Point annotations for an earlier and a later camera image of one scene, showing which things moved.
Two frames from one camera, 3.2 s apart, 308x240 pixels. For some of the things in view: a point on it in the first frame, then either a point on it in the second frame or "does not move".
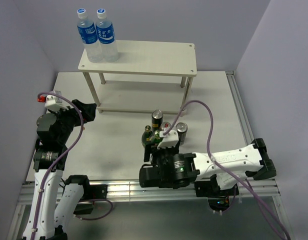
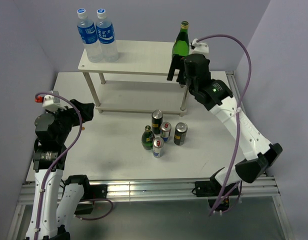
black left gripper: (88, 109) does not move
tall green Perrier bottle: (157, 138) -> (181, 47)
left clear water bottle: (88, 34) does not move
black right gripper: (151, 148) -> (175, 64)
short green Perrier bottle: (148, 137) does not move
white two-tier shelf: (148, 76) does not move
